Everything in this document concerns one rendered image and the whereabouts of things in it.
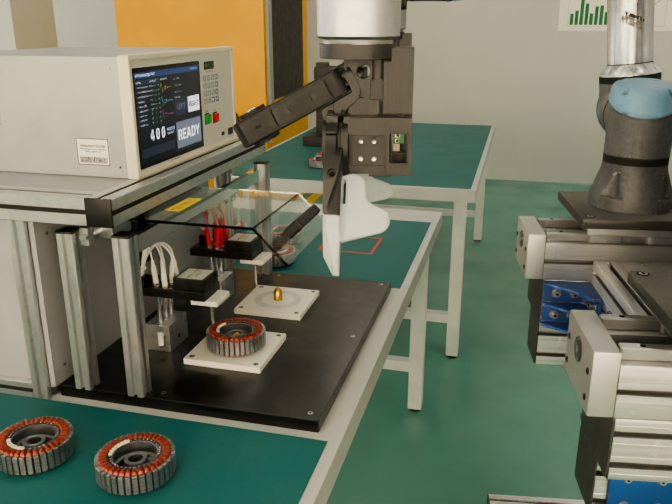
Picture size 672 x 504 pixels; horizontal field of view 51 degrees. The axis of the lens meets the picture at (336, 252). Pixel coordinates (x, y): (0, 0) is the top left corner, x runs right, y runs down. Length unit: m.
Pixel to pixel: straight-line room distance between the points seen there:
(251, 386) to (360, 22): 0.77
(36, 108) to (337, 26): 0.79
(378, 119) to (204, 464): 0.64
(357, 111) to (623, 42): 0.93
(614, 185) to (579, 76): 5.10
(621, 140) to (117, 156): 0.89
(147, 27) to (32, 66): 3.96
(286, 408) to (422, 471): 1.24
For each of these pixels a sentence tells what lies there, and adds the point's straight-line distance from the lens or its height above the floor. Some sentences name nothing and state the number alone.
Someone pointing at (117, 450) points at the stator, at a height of 0.78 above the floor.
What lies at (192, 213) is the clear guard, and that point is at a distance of 1.20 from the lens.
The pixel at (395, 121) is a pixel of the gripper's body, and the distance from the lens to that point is 0.63.
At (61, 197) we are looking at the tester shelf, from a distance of 1.16.
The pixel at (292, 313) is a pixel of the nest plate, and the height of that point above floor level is 0.78.
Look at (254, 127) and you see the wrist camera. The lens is 0.66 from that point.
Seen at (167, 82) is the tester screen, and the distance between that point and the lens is 1.33.
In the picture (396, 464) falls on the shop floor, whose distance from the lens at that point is 2.38.
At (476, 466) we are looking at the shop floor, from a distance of 2.41.
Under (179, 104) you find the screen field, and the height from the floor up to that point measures 1.22.
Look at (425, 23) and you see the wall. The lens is 6.50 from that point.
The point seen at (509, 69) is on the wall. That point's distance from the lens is 6.46.
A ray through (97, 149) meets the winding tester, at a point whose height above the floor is 1.16.
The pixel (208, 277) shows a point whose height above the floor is 0.92.
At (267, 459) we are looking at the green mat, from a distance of 1.09.
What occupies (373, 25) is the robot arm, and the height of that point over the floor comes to 1.37.
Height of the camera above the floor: 1.37
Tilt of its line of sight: 18 degrees down
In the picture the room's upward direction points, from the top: straight up
